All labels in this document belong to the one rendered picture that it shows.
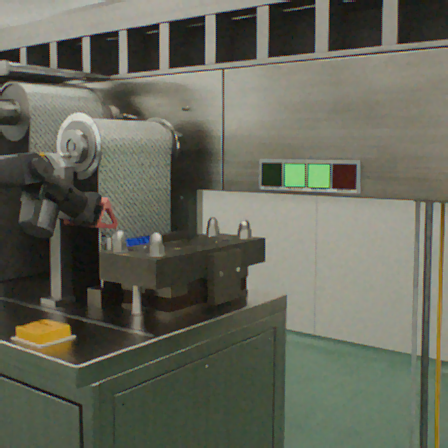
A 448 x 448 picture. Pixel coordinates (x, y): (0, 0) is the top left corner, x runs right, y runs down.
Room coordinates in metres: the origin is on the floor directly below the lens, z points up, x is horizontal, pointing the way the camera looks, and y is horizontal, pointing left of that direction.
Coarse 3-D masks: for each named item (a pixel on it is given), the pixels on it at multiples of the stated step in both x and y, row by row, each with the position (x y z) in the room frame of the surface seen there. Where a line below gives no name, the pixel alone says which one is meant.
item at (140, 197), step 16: (112, 176) 1.38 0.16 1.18; (128, 176) 1.42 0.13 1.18; (144, 176) 1.46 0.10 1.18; (160, 176) 1.50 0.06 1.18; (112, 192) 1.38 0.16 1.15; (128, 192) 1.42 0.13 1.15; (144, 192) 1.46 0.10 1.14; (160, 192) 1.50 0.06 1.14; (112, 208) 1.38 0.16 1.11; (128, 208) 1.42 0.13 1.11; (144, 208) 1.46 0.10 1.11; (160, 208) 1.50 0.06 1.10; (128, 224) 1.41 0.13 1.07; (144, 224) 1.46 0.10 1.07; (160, 224) 1.50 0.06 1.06
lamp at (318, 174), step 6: (312, 168) 1.38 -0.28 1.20; (318, 168) 1.37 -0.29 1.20; (324, 168) 1.36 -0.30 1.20; (312, 174) 1.38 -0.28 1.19; (318, 174) 1.37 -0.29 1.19; (324, 174) 1.36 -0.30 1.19; (312, 180) 1.38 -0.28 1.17; (318, 180) 1.37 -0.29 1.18; (324, 180) 1.36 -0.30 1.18; (312, 186) 1.38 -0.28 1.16; (318, 186) 1.37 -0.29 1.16; (324, 186) 1.36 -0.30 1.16
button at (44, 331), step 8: (40, 320) 1.14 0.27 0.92; (48, 320) 1.14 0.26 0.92; (24, 328) 1.09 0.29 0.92; (32, 328) 1.08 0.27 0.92; (40, 328) 1.08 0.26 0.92; (48, 328) 1.08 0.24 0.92; (56, 328) 1.09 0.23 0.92; (64, 328) 1.10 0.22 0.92; (24, 336) 1.08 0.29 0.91; (32, 336) 1.07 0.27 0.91; (40, 336) 1.06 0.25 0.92; (48, 336) 1.07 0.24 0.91; (56, 336) 1.08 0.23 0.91; (64, 336) 1.10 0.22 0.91; (40, 344) 1.06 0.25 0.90
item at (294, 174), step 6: (288, 168) 1.42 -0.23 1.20; (294, 168) 1.41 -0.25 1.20; (300, 168) 1.40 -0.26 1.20; (288, 174) 1.42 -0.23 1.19; (294, 174) 1.41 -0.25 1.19; (300, 174) 1.40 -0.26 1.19; (288, 180) 1.42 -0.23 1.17; (294, 180) 1.41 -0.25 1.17; (300, 180) 1.40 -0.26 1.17; (288, 186) 1.42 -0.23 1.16; (294, 186) 1.41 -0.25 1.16; (300, 186) 1.40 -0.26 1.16
